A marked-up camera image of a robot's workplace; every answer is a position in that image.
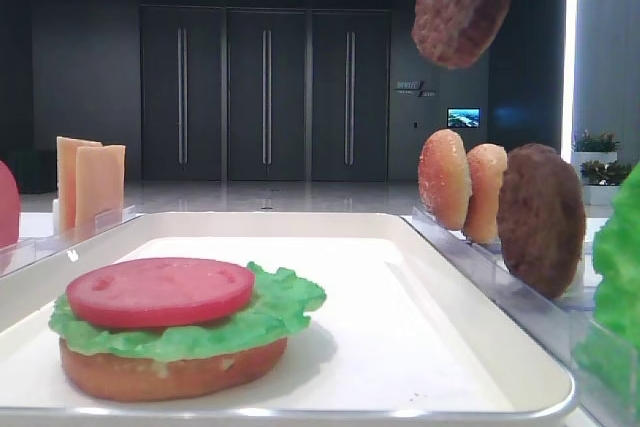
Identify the brown meat patty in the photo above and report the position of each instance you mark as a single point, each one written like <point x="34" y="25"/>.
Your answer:
<point x="455" y="33"/>
<point x="541" y="219"/>

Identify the green lettuce leaf on burger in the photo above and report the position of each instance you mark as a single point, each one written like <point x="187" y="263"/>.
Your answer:
<point x="277" y="310"/>

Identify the red tomato slice on burger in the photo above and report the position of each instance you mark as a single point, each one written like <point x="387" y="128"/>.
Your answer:
<point x="160" y="292"/>

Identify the near orange cheese slice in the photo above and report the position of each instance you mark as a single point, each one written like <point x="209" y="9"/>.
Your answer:
<point x="100" y="174"/>

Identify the orange cheese slice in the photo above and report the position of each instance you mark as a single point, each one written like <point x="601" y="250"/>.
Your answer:
<point x="66" y="178"/>
<point x="100" y="174"/>

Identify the brown meat patty on rack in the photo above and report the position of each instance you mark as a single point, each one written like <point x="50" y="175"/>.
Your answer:
<point x="541" y="219"/>

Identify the far orange cheese slice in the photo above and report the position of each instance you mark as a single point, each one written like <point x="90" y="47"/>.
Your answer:
<point x="66" y="178"/>

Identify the red tomato slice on rack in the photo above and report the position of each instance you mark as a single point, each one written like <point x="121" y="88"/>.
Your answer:
<point x="10" y="207"/>

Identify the green lettuce leaf on rack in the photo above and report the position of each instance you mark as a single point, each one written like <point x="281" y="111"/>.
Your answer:
<point x="612" y="272"/>

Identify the outer bun slice right rack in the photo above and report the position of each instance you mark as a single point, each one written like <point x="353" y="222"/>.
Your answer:
<point x="444" y="180"/>

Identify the bun slice rack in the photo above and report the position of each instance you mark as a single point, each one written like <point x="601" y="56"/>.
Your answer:
<point x="487" y="163"/>
<point x="444" y="180"/>

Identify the dark triple door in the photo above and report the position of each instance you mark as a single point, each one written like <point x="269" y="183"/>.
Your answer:
<point x="250" y="95"/>

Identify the inner bun slice right rack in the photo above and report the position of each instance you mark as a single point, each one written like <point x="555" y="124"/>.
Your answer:
<point x="487" y="163"/>

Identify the white rectangular tray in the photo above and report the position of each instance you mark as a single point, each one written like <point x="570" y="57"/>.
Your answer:
<point x="403" y="339"/>

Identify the potted plants planter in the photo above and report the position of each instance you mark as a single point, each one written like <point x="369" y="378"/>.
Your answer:
<point x="595" y="159"/>

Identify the bottom bun on tray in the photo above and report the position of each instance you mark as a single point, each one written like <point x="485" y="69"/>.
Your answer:
<point x="125" y="379"/>

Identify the small wall screen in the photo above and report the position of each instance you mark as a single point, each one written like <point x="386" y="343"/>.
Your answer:
<point x="463" y="118"/>

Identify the clear right rail strip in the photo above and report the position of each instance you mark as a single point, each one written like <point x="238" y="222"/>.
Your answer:
<point x="558" y="326"/>

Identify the clear rail strip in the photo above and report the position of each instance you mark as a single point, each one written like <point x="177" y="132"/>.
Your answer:
<point x="40" y="238"/>
<point x="558" y="326"/>

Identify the clear left rail strip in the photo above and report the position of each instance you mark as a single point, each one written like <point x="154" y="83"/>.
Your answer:
<point x="40" y="238"/>

